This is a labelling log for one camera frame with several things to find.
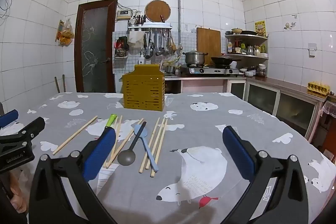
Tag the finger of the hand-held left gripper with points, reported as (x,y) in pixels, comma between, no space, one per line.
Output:
(8,118)
(29,129)

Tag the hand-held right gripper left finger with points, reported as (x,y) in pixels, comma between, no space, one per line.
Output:
(99,154)

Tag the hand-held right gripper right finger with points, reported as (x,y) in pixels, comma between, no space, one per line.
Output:
(237,153)

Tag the spread of wooden chopsticks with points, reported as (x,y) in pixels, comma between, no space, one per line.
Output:
(75,135)

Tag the yellow slotted cutlery holder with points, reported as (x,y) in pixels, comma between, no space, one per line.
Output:
(143,90)

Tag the dark grey spoon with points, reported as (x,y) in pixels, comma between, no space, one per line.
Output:
(126,157)

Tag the grey printed tablecloth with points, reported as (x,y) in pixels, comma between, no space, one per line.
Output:
(236,113)

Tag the light blue spoon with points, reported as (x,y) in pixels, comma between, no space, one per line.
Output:
(136,131)

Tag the thin wooden stick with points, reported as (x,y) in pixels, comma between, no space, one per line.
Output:
(63,82)
(56,83)

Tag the kitchen counter with glass cabinets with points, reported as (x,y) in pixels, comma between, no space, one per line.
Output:
(286,98)

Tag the stacked white bowls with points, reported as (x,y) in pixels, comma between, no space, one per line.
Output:
(246,72)

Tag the steel gas stove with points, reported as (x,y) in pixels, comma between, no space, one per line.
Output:
(210,71)

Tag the black wok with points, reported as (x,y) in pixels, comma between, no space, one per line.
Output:
(221,60)

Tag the steel corner shelf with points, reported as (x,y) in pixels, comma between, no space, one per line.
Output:
(246,56)

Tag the hanging orange plastic bag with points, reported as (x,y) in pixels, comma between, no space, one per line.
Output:
(66,35)

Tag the yellow egg carton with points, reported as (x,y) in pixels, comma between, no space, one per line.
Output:
(318,87)

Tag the steel cooking pot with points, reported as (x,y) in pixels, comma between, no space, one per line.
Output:
(194,58)

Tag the brown frosted glass door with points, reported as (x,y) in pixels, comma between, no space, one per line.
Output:
(94,48)

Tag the row of condiment bottles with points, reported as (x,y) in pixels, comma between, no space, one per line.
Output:
(245,48)

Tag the red hanging bag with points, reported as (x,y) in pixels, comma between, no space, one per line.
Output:
(121,45)

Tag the rectangular wooden cutting board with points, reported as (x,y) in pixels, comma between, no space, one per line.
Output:
(208,41)

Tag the steel faucet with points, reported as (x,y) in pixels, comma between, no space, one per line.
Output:
(151,49)

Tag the black shallow pan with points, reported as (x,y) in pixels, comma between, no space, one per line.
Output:
(248,32)

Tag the white hanging cloth bag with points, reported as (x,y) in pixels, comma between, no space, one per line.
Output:
(136,39)

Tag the beige bowl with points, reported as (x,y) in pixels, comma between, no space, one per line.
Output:
(237,31)

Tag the row of hanging steel ladles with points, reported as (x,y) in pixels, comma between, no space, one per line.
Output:
(160,43)

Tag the round wooden cutting board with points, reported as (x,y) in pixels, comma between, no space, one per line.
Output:
(157,11)

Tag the yellow wall poster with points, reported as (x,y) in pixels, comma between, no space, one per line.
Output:
(260,28)

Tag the steel wall utensil rack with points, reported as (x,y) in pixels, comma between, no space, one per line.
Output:
(149,27)

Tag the white wall hooks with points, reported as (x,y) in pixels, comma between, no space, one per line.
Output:
(289,25)

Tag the beige wall control box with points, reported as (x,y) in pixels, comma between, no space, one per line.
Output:
(122,14)

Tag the grey wall pipe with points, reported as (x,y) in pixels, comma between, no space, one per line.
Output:
(179,3)

